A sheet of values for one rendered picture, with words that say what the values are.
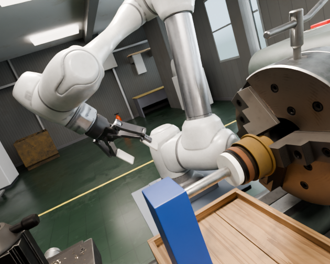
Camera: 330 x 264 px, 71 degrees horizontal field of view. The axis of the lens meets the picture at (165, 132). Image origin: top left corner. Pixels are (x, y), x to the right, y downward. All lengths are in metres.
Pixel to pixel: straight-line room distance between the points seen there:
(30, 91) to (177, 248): 0.50
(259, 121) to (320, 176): 0.16
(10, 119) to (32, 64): 1.85
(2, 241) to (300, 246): 0.55
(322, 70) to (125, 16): 0.67
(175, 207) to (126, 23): 0.69
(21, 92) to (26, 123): 7.88
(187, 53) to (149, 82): 7.87
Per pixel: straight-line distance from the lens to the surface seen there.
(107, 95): 8.40
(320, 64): 0.50
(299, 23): 0.51
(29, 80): 0.67
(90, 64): 0.51
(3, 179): 6.34
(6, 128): 8.68
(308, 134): 0.49
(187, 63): 0.85
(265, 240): 0.60
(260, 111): 0.54
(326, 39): 0.66
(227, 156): 0.45
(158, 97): 7.98
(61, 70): 0.50
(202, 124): 0.83
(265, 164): 0.47
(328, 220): 0.83
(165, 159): 0.96
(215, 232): 0.64
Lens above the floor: 1.30
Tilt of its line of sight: 15 degrees down
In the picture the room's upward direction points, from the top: 20 degrees counter-clockwise
